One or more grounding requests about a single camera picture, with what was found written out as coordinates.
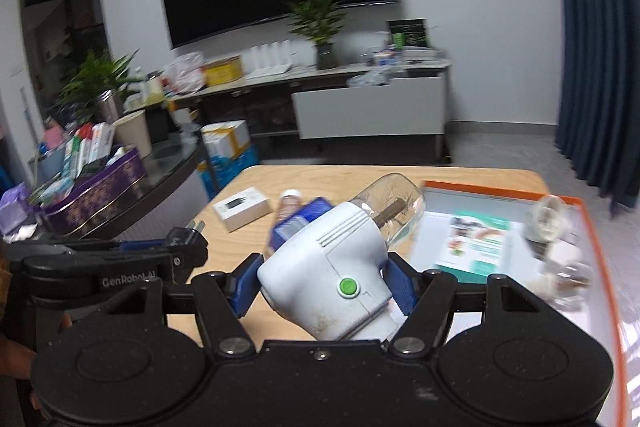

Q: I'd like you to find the white and yellow carton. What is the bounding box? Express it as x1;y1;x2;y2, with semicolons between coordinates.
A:
199;120;251;158

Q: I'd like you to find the blue curtain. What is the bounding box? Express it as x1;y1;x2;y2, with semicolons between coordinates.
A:
547;0;640;219

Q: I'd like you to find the white plastic bag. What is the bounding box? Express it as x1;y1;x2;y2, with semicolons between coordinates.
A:
162;51;207;94

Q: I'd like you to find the copper spray can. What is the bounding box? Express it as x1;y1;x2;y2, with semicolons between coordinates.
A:
273;189;304;234

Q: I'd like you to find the purple patterned tin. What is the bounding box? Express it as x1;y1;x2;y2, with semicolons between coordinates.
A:
42;146;147;236

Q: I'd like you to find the green and black box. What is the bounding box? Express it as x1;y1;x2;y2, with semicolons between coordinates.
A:
387;18;431;50

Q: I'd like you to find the potted plant in glass vase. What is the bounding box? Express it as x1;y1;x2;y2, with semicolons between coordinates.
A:
287;0;357;70

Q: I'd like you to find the leafy plant in steel pot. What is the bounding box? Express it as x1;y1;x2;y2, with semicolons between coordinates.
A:
57;49;146;128

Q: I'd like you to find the white router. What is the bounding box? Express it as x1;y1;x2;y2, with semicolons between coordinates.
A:
247;40;294;80

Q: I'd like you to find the teal packet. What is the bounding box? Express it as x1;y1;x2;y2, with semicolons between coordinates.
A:
433;210;512;284

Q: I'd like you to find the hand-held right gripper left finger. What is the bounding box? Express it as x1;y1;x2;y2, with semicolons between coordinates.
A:
107;254;264;356

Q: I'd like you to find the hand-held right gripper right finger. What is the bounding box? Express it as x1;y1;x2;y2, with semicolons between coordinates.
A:
381;252;548;356

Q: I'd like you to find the person's left hand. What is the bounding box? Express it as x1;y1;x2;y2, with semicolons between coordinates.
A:
0;339;45;413

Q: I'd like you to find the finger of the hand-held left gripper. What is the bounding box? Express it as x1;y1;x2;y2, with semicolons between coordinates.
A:
65;220;209;286

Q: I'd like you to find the yellow box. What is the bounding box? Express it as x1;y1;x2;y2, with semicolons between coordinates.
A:
203;55;245;87

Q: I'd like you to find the blue plastic box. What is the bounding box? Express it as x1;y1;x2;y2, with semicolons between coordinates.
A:
272;196;335;259

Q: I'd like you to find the small white box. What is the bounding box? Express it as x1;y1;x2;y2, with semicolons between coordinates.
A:
213;187;271;234

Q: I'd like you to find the clear glass bottle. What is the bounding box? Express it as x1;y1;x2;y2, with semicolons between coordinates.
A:
549;264;594;309

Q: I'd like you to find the purple tissue pack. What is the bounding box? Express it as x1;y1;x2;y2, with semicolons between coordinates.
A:
0;184;34;234

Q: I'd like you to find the white and dark television cabinet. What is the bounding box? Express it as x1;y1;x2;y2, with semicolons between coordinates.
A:
169;56;454;164

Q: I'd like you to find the pack of water bottles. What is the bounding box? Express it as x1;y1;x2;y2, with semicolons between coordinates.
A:
198;146;261;201

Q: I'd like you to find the pile of medicine boxes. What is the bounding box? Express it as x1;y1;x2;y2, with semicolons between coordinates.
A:
62;121;139;181

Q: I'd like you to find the white plug-in vaporizer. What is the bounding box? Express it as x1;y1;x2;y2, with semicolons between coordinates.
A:
522;195;569;259

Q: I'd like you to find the orange cardboard box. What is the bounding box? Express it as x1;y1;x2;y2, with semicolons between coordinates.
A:
400;179;634;427

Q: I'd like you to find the white vaporizer with green button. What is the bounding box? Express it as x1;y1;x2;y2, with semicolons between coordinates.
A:
256;173;427;342

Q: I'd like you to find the clear plastic bag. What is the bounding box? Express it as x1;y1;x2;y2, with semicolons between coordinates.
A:
347;69;391;88

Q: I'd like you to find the stack of small white boxes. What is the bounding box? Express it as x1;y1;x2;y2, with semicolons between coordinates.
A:
370;46;444;68

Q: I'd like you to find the black stand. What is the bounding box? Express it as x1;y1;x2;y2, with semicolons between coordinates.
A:
147;106;174;144

